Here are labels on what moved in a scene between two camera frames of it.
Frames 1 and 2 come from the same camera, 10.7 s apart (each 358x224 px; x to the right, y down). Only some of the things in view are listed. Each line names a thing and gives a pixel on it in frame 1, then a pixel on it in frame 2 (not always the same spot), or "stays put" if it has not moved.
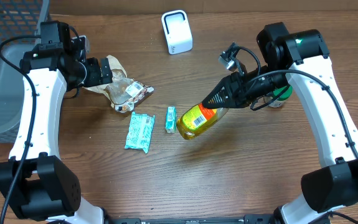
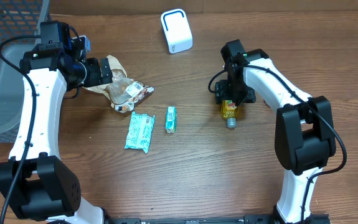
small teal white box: x=170 y=122 stays put
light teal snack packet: x=139 y=132 stays put
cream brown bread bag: x=124 y=92 stays put
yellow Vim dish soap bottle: x=198 y=118 → x=230 y=111
